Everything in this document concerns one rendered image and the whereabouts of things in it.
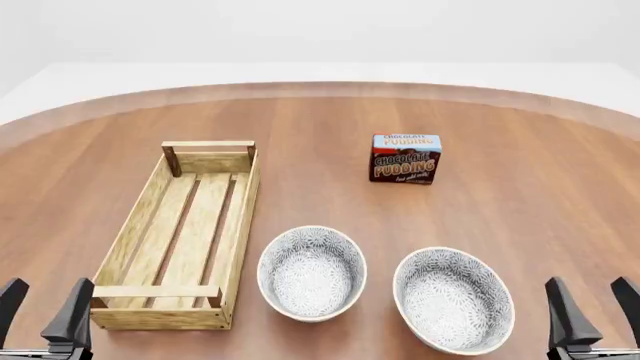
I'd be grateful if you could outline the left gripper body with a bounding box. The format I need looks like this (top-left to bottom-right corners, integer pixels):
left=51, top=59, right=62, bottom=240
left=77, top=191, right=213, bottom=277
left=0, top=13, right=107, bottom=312
left=0, top=336, right=94, bottom=360

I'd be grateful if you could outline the wooden slat tray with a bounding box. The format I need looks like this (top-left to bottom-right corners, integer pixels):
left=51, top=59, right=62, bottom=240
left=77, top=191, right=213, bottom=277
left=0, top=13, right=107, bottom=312
left=89, top=140, right=262, bottom=333

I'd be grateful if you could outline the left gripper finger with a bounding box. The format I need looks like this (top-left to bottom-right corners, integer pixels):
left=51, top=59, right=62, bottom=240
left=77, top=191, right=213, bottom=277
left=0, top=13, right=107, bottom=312
left=40, top=276, right=95, bottom=349
left=0, top=276, right=30, bottom=341

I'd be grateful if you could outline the patterned grey white bowl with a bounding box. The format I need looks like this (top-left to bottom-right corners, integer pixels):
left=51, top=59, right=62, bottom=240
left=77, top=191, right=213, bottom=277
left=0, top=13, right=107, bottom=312
left=392, top=246, right=516, bottom=355
left=256, top=225, right=369, bottom=325

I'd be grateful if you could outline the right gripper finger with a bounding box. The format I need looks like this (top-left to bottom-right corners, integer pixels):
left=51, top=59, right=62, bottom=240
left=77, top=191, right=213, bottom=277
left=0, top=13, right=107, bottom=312
left=544, top=276, right=603, bottom=349
left=610, top=276, right=640, bottom=331

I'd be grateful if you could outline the chocolate pudding box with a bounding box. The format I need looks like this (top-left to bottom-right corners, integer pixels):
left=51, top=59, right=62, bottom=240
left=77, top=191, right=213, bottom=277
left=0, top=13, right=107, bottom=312
left=369, top=132, right=443, bottom=186

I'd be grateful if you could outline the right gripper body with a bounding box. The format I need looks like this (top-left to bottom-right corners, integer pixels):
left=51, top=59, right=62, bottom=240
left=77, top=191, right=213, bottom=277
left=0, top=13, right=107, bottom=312
left=546, top=339, right=640, bottom=360

